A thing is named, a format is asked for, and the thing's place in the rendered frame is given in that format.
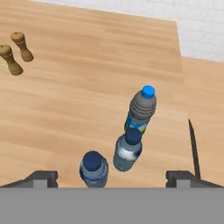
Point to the wooden pepper mill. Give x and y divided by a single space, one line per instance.
10 59
22 46

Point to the blue-banded bottle with navy cap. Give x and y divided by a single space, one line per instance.
93 170

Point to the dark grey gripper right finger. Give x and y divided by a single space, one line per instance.
178 178

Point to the clear bottle with navy cap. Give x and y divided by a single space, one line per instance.
127 151

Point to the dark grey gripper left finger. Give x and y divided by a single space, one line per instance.
43 178

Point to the grey bottle with light-blue cap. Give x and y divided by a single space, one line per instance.
142 108

